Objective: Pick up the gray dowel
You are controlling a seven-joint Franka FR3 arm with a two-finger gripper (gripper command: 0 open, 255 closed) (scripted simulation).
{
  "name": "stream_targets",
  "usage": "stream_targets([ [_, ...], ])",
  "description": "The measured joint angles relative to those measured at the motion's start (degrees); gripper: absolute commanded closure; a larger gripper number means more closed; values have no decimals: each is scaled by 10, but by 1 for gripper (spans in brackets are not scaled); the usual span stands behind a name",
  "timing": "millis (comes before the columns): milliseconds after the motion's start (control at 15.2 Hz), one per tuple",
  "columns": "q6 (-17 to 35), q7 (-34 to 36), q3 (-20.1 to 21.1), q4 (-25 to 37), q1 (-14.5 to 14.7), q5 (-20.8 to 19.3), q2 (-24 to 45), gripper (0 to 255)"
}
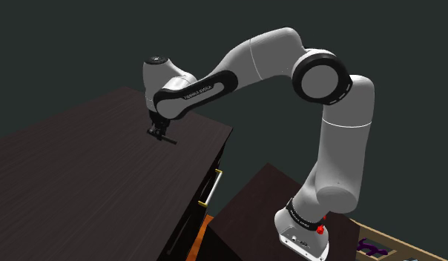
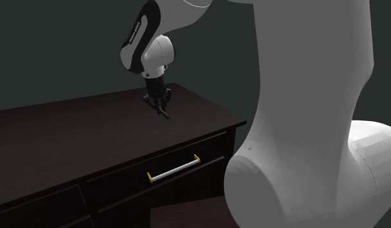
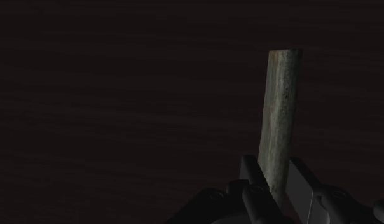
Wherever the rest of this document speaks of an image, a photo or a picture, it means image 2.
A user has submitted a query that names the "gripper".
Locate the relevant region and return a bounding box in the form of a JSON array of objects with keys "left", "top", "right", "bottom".
[{"left": 142, "top": 74, "right": 173, "bottom": 115}]

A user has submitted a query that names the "dark wooden desk with drawers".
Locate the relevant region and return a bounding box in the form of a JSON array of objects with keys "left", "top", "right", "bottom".
[{"left": 0, "top": 82, "right": 248, "bottom": 228}]

